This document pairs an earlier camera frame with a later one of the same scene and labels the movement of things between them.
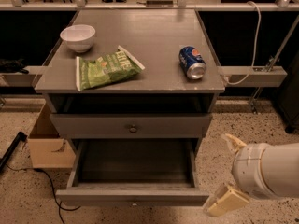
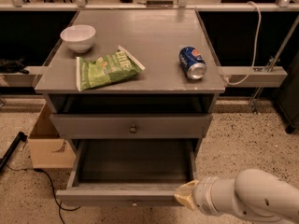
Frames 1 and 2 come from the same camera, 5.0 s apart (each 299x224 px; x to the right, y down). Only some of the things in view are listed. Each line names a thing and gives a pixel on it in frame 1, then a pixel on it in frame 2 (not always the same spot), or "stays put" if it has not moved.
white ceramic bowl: [78, 36] stays put
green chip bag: [117, 66] stays put
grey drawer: [133, 173] stays put
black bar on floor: [8, 151] stays put
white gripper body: [249, 167] -> [203, 194]
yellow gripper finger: [235, 143] -> [185, 194]
